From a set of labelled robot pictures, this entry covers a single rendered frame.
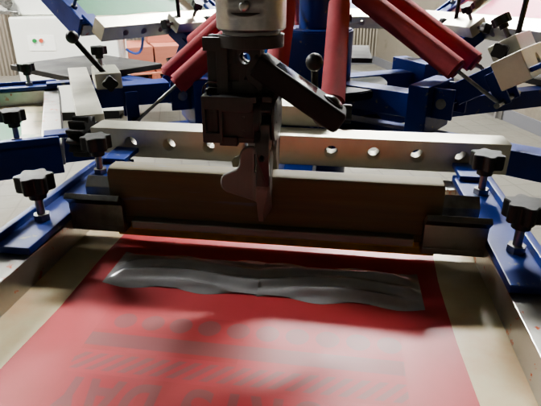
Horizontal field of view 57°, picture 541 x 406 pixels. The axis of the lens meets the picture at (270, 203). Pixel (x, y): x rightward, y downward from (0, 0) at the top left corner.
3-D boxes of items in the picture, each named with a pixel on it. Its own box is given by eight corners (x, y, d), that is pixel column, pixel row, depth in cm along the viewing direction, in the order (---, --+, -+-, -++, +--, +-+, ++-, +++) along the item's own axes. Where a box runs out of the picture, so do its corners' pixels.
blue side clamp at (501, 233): (550, 339, 50) (567, 281, 47) (497, 335, 51) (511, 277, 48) (479, 213, 77) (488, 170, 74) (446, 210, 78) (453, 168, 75)
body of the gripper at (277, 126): (218, 130, 63) (214, 29, 58) (286, 133, 62) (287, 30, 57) (202, 149, 56) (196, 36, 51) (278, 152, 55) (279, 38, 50)
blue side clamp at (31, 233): (39, 294, 57) (26, 241, 55) (-1, 291, 58) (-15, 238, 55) (138, 192, 85) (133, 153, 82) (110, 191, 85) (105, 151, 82)
